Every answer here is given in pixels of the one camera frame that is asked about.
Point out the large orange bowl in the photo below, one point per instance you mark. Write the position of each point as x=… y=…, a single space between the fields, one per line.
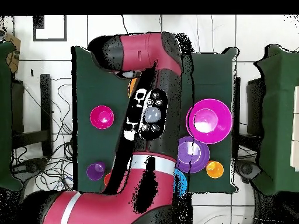
x=132 y=86

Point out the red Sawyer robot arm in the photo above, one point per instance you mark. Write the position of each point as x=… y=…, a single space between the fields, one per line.
x=105 y=205

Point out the small red bowl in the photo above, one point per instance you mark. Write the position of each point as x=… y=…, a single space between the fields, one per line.
x=100 y=117

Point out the purple bowl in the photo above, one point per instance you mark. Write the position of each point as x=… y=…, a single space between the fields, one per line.
x=201 y=163

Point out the large blue bowl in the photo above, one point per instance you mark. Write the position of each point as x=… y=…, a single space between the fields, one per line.
x=181 y=183

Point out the orange-red cup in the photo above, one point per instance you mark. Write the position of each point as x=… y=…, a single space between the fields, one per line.
x=107 y=179

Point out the large pink bowl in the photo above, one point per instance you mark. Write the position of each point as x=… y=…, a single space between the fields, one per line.
x=219 y=130

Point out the purple cup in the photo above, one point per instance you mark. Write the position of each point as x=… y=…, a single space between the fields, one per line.
x=93 y=173

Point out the dark green tablecloth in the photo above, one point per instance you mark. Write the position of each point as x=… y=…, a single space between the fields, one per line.
x=210 y=77

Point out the yellow-orange cup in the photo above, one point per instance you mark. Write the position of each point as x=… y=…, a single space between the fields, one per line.
x=215 y=170

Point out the green-covered side table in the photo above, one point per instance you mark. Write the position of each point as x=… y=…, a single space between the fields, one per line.
x=278 y=116
x=5 y=116

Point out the cardboard box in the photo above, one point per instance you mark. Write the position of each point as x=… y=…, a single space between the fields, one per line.
x=13 y=58

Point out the black square floor frame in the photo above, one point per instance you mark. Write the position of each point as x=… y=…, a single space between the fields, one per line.
x=34 y=32

